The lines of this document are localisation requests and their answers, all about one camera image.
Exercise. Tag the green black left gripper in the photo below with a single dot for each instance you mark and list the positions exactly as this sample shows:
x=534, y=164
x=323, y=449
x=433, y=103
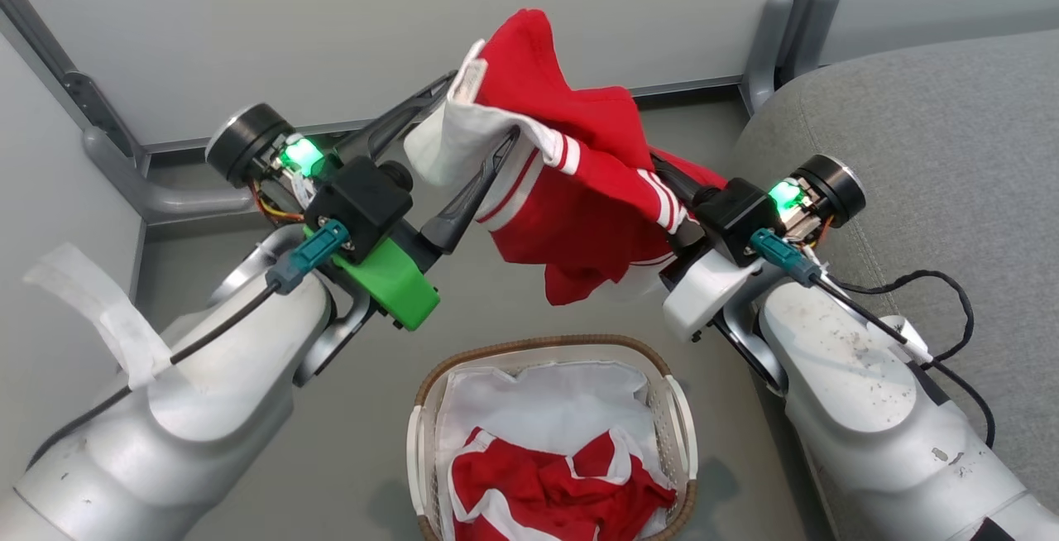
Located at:
x=397, y=284

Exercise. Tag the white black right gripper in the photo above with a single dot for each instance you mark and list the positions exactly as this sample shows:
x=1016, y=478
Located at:
x=703, y=293

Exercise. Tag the red white striped garment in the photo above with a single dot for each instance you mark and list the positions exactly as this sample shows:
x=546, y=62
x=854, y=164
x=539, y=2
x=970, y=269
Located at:
x=579, y=218

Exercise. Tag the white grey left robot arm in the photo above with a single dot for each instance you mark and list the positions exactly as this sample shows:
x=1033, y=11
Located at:
x=232, y=359

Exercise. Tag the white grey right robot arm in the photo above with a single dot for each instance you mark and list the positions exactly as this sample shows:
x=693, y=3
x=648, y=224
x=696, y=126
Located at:
x=852, y=392

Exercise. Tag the white wicker laundry basket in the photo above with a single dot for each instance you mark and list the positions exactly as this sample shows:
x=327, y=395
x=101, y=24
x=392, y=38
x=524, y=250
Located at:
x=674, y=442

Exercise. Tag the white basket liner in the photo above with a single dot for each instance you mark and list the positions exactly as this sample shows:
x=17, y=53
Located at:
x=546, y=409

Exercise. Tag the grey fabric sofa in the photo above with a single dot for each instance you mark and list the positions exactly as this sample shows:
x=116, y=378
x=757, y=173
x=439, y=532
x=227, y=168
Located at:
x=935, y=152

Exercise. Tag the red white crumpled garment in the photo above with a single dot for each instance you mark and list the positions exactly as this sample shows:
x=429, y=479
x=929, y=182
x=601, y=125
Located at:
x=563, y=491

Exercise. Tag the white tape strip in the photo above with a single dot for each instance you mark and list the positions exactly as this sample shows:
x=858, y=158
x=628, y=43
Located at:
x=107, y=318

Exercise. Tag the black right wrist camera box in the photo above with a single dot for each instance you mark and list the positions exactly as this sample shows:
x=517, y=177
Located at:
x=736, y=214

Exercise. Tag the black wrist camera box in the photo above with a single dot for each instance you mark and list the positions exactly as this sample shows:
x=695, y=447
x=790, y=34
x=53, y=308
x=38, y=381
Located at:
x=360, y=202
x=736, y=214

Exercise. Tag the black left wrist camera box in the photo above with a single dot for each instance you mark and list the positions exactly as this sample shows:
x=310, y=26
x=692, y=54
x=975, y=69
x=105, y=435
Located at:
x=360, y=202

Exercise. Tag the grey partition bottom rail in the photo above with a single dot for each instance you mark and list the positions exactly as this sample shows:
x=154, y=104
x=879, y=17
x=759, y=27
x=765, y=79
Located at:
x=138, y=260
x=687, y=88

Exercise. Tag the grey double post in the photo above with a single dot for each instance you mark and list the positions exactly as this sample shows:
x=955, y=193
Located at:
x=765, y=45

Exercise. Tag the grey corner post with foot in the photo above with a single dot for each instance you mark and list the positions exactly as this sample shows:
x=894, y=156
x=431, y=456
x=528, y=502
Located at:
x=165, y=198

